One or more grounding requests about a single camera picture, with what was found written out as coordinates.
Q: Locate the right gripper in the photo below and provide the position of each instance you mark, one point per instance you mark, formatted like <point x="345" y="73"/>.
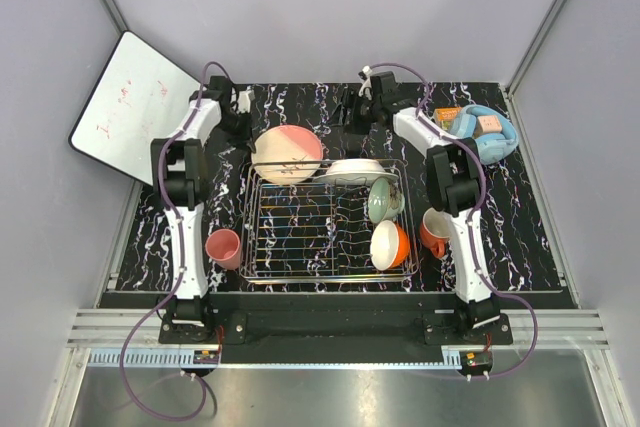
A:
<point x="351" y="102"/>

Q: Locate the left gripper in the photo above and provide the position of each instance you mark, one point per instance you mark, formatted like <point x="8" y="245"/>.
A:
<point x="246" y="137"/>

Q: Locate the pink floral plate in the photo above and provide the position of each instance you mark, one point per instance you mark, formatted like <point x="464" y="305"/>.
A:
<point x="287" y="154"/>

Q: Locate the white plate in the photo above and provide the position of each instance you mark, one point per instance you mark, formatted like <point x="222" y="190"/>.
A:
<point x="350" y="172"/>

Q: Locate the green celadon bowl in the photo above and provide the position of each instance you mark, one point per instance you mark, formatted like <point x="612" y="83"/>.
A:
<point x="385" y="201"/>

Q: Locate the metal wire dish rack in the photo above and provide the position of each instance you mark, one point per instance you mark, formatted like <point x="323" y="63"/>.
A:
<point x="316" y="233"/>

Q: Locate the orange bowl white inside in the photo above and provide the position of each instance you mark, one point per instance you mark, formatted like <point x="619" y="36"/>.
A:
<point x="389" y="246"/>

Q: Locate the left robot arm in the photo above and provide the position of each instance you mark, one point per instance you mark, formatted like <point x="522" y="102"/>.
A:
<point x="180" y="178"/>

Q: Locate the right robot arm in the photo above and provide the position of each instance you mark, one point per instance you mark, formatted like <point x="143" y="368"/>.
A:
<point x="456" y="184"/>

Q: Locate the orange book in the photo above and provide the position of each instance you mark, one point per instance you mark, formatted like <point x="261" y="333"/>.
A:
<point x="444" y="117"/>

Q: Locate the pink cup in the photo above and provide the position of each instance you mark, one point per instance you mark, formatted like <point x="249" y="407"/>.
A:
<point x="223" y="247"/>

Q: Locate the white whiteboard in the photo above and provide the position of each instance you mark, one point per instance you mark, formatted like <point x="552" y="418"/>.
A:
<point x="141" y="95"/>

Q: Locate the pink cube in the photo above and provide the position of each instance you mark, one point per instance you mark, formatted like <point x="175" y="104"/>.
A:
<point x="488" y="124"/>

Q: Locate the orange mug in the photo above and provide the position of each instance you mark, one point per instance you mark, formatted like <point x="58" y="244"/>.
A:
<point x="434" y="232"/>

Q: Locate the blue headphones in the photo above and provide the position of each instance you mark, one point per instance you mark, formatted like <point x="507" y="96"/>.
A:
<point x="491" y="148"/>

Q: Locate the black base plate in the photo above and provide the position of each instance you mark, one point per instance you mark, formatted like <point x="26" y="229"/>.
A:
<point x="333" y="328"/>

